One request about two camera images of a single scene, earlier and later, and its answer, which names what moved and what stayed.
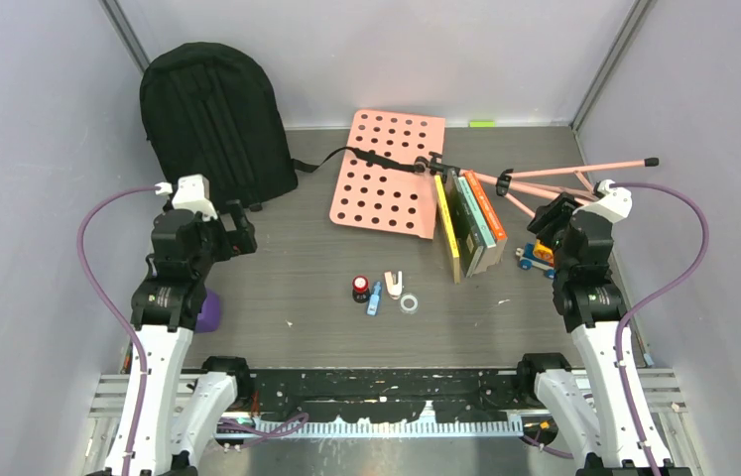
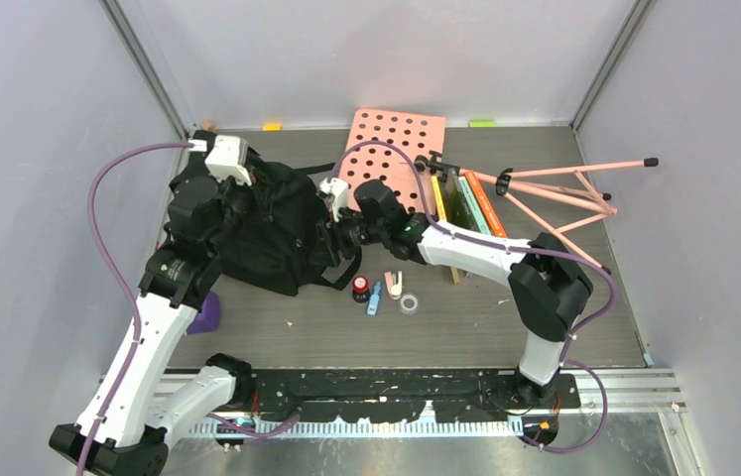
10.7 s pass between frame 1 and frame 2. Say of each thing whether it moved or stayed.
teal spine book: stayed
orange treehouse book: stayed
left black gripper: moved
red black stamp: stayed
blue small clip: stayed
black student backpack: moved
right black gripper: moved
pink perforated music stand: stayed
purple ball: stayed
